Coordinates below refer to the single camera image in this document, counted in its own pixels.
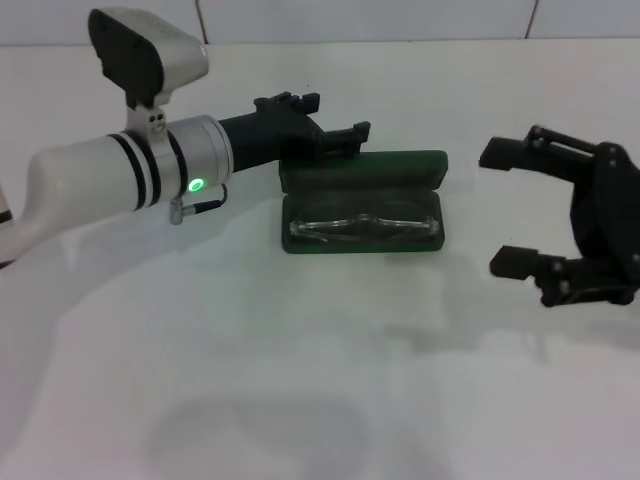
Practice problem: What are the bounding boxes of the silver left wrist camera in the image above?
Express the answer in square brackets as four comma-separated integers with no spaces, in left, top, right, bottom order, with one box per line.
[87,6,209,147]

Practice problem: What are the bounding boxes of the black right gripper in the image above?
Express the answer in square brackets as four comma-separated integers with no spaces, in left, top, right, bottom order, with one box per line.
[477,123,640,308]

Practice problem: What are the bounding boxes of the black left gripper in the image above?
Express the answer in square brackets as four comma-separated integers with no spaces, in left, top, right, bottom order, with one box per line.
[217,90,373,175]

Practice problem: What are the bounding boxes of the green glasses case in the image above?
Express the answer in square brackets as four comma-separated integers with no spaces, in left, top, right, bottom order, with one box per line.
[278,148,450,257]

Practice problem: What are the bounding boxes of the clear white glasses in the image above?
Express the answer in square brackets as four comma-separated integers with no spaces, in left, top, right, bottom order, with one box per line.
[288,211,444,247]

